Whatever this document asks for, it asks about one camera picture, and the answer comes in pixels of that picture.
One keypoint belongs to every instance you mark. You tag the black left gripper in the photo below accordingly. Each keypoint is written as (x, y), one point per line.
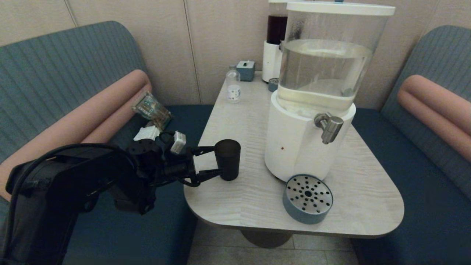
(180, 167)

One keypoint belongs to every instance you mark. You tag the black plastic cup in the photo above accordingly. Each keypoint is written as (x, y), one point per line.
(229, 162)

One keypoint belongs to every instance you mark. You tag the clear water dispenser white base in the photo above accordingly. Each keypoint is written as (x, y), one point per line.
(294, 147)

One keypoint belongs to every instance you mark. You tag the white napkin stack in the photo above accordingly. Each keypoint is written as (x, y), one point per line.
(145, 133)

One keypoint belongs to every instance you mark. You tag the green snack packet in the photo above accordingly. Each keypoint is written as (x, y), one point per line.
(151, 109)

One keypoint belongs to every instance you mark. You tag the small clear bottle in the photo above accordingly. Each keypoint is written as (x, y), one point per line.
(233, 87)

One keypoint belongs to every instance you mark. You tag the small blue box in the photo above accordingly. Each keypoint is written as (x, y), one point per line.
(245, 70)

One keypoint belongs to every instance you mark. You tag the small blue drip tray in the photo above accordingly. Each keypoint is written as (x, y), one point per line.
(272, 84)

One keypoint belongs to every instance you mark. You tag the round blue drip tray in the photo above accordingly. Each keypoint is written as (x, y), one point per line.
(307, 195)

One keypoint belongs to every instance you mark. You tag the dark drink dispenser white base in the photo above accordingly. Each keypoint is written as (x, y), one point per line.
(271, 60)

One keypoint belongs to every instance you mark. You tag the pink bolster cushion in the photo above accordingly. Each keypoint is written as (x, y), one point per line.
(73, 125)
(434, 105)

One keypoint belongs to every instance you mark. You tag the teal bench seat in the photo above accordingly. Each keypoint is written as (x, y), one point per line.
(55, 62)
(423, 184)

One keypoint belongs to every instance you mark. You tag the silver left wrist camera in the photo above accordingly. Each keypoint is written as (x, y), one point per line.
(178, 142)

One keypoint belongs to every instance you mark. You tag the round table pedestal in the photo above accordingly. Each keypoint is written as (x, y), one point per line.
(265, 239)

